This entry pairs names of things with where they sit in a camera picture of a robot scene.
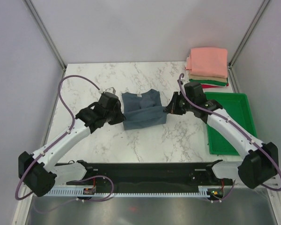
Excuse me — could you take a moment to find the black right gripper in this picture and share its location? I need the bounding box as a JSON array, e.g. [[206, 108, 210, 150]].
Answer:
[[164, 91, 195, 115]]

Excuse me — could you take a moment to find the blue-grey t-shirt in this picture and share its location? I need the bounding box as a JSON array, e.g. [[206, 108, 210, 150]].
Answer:
[[122, 89, 167, 130]]

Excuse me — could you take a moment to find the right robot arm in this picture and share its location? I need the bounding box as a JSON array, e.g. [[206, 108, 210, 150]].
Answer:
[[164, 82, 278, 189]]

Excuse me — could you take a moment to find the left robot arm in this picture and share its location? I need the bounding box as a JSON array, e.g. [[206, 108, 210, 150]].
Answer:
[[18, 92, 126, 197]]

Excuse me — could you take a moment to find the folded beige t-shirt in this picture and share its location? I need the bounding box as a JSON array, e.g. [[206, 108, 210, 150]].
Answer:
[[188, 72, 228, 82]]

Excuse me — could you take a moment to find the folded red t-shirt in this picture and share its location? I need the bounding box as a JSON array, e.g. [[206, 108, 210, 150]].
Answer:
[[201, 83, 229, 89]]

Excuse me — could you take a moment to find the folded green t-shirt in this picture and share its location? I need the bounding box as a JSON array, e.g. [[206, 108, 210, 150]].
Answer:
[[189, 79, 229, 87]]

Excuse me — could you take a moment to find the folded salmon pink t-shirt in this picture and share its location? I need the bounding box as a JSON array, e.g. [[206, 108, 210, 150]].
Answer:
[[185, 47, 228, 78]]

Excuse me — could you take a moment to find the green plastic tray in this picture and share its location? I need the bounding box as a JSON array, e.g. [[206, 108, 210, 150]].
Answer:
[[206, 92, 257, 156]]

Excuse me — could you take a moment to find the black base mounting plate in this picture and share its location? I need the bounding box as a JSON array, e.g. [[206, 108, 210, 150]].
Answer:
[[53, 161, 234, 188]]

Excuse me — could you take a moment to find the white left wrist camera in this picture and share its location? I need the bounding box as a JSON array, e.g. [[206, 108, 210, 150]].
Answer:
[[98, 87, 116, 94]]

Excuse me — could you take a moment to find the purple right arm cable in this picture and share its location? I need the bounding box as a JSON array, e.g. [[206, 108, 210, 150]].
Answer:
[[177, 74, 281, 192]]

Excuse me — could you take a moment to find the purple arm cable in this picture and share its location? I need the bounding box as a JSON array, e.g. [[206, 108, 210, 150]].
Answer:
[[15, 75, 104, 200], [177, 74, 281, 192]]

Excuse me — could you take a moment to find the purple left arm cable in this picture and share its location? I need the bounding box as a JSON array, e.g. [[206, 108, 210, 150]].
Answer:
[[15, 75, 104, 200]]

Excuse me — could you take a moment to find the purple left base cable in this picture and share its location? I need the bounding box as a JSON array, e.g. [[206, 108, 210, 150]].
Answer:
[[32, 175, 115, 214]]

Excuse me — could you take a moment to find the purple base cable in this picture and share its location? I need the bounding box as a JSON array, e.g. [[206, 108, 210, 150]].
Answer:
[[32, 175, 115, 214], [207, 180, 236, 203]]

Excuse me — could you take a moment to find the white slotted cable duct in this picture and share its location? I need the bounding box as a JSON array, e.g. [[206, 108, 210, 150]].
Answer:
[[45, 186, 210, 198]]

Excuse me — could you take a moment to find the right aluminium frame post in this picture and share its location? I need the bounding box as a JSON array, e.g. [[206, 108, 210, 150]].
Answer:
[[228, 0, 272, 69]]

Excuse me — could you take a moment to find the aluminium frame post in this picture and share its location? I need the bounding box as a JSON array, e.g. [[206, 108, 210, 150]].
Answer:
[[23, 0, 67, 71], [228, 0, 272, 69]]

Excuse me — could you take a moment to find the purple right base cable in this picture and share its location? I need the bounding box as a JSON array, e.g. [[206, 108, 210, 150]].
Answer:
[[207, 180, 236, 203]]

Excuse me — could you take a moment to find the left aluminium frame post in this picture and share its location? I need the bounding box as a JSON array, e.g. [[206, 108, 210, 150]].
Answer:
[[23, 0, 67, 71]]

